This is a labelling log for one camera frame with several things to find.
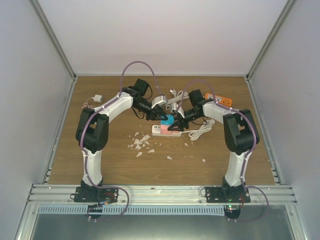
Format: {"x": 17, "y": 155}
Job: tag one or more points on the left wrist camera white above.
{"x": 160, "y": 100}

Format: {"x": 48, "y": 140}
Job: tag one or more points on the orange power strip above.
{"x": 220, "y": 99}

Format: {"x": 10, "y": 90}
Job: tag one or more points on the left aluminium frame post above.
{"x": 52, "y": 36}

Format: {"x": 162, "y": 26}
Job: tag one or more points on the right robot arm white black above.
{"x": 240, "y": 134}

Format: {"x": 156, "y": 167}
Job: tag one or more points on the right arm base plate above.
{"x": 228, "y": 195}

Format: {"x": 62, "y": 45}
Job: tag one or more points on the white pink power strip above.
{"x": 155, "y": 131}

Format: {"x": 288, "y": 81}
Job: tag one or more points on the right aluminium frame post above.
{"x": 289, "y": 4}

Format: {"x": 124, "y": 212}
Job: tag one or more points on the blue cube plug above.
{"x": 170, "y": 120}

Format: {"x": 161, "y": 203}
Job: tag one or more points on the pink cube socket adapter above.
{"x": 164, "y": 130}

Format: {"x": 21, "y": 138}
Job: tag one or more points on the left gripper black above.
{"x": 158, "y": 111}

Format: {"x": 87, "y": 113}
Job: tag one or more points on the aluminium frame post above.
{"x": 289, "y": 4}
{"x": 52, "y": 36}

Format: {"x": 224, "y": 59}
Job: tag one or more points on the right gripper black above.
{"x": 179, "y": 125}

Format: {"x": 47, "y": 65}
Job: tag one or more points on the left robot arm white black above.
{"x": 92, "y": 131}

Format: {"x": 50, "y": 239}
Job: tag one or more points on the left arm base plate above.
{"x": 94, "y": 195}

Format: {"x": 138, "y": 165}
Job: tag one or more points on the grey slotted cable duct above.
{"x": 77, "y": 209}

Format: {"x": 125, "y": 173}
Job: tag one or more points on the white usb charger plug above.
{"x": 98, "y": 98}

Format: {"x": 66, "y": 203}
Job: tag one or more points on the aluminium front rail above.
{"x": 171, "y": 195}

